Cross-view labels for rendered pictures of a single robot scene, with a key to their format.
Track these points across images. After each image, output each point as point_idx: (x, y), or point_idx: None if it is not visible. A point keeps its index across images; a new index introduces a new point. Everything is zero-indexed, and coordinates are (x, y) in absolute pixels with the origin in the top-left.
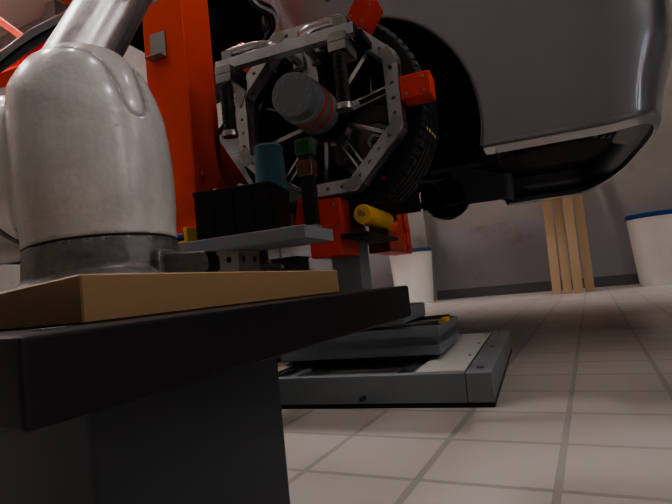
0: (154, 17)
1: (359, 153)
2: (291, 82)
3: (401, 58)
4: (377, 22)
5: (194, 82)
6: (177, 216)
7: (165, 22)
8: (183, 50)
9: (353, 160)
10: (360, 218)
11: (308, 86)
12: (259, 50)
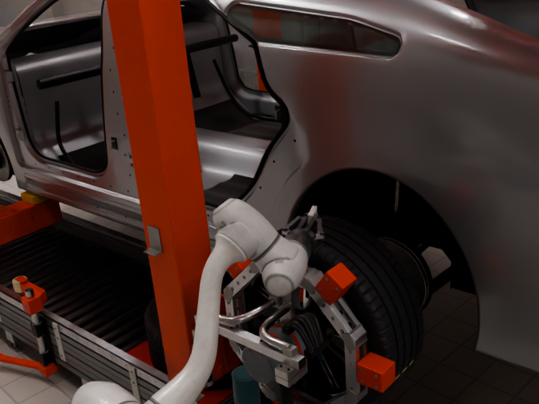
0: (149, 212)
1: (333, 369)
2: (256, 357)
3: (370, 325)
4: (350, 287)
5: (188, 275)
6: None
7: (159, 222)
8: (175, 255)
9: (326, 373)
10: None
11: (269, 369)
12: (227, 332)
